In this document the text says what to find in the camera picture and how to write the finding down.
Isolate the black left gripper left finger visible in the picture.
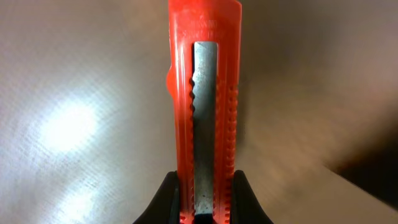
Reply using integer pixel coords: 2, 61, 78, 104
133, 171, 180, 224

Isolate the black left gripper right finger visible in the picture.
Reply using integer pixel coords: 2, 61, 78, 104
230, 170, 274, 224

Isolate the red utility knife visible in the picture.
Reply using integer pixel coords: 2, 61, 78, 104
166, 0, 242, 223

